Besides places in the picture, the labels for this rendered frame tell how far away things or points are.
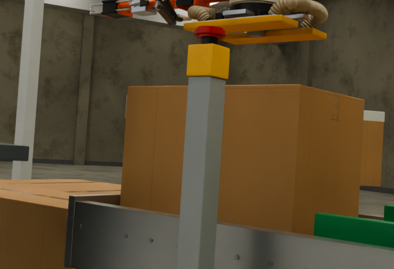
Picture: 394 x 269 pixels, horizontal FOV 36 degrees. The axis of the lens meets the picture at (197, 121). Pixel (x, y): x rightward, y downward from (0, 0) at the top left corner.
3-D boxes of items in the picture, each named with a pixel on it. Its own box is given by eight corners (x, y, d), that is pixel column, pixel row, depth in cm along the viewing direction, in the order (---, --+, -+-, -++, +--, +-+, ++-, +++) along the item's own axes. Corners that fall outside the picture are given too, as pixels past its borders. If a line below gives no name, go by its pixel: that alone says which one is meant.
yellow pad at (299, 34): (326, 39, 189) (328, 23, 189) (312, 33, 181) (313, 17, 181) (234, 44, 209) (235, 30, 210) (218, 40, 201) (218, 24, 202)
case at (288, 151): (357, 234, 182) (364, 99, 183) (291, 245, 150) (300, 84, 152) (198, 210, 219) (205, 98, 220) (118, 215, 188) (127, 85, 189)
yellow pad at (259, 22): (298, 27, 174) (299, 10, 174) (281, 21, 166) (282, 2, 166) (201, 35, 194) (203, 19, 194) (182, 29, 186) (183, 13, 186)
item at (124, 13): (132, 17, 225) (133, 3, 225) (118, 13, 219) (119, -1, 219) (116, 19, 230) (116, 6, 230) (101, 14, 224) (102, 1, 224)
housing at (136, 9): (157, 14, 216) (158, 2, 217) (145, 10, 211) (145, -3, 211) (142, 16, 221) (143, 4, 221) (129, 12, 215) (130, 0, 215)
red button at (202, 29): (231, 48, 135) (232, 30, 135) (213, 43, 130) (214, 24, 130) (206, 49, 139) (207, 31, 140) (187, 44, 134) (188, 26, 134)
